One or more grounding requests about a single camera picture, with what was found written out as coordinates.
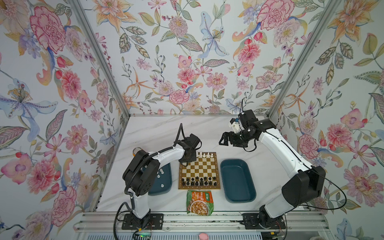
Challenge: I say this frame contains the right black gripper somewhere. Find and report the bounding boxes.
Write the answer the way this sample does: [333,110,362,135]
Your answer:
[218,130,253,148]

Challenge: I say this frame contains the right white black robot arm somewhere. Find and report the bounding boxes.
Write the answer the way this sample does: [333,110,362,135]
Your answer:
[219,110,327,229]

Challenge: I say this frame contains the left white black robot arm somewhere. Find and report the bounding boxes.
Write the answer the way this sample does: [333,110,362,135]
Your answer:
[113,124,202,240]

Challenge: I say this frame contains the white chess piece row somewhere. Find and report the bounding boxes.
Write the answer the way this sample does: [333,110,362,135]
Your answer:
[198,152,214,159]

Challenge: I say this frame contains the wooden chess board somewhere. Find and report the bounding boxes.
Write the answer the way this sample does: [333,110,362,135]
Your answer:
[178,152,221,190]

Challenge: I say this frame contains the black chess piece rows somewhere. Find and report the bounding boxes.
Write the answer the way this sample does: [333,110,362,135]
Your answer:
[181,177,219,187]

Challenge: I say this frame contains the left teal plastic bin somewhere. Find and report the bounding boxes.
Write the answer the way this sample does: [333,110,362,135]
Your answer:
[149,164,173,196]

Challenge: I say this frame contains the teal plastic bin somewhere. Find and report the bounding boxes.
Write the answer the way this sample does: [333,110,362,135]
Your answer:
[149,164,173,196]
[220,159,257,204]

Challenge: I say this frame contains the white pawns in bin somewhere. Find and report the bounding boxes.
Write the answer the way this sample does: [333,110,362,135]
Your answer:
[158,169,164,188]

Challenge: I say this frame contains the orange soda can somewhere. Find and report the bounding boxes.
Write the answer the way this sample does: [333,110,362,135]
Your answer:
[133,147,142,157]

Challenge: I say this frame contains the instant noodle snack packet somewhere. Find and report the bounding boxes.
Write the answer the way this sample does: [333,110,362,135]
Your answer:
[186,190,214,216]

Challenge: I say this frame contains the right teal plastic bin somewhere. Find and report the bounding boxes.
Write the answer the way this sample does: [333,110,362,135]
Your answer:
[220,159,257,204]

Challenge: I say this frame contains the pink round object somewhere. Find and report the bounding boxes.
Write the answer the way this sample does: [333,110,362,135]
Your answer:
[199,233,209,240]

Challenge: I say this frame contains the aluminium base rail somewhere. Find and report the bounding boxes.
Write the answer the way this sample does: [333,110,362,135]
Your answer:
[74,211,329,233]

